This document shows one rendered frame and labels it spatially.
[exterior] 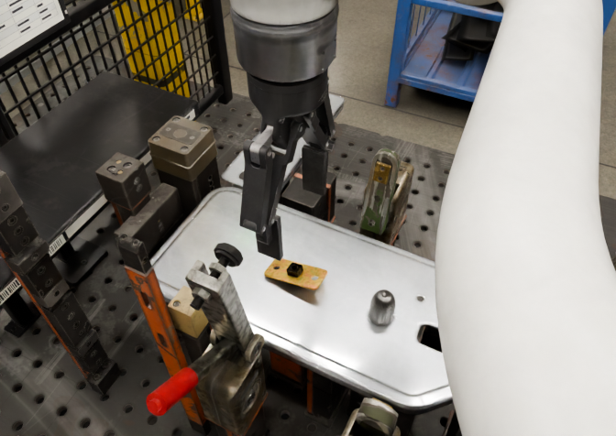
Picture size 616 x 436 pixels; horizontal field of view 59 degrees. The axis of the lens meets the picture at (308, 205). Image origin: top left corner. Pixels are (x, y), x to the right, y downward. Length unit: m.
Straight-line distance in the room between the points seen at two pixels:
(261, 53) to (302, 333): 0.38
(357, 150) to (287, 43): 0.95
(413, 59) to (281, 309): 2.17
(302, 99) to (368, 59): 2.56
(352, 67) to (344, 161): 1.66
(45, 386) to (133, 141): 0.46
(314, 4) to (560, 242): 0.30
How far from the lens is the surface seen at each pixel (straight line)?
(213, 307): 0.53
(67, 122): 1.02
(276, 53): 0.45
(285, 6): 0.43
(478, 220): 0.20
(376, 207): 0.80
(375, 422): 0.55
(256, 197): 0.52
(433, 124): 2.65
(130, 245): 0.56
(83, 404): 1.06
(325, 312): 0.72
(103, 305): 1.15
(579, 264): 0.19
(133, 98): 1.04
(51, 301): 0.83
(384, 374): 0.68
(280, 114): 0.50
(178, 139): 0.88
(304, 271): 0.74
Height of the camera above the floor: 1.61
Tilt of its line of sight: 47 degrees down
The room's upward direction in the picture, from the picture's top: straight up
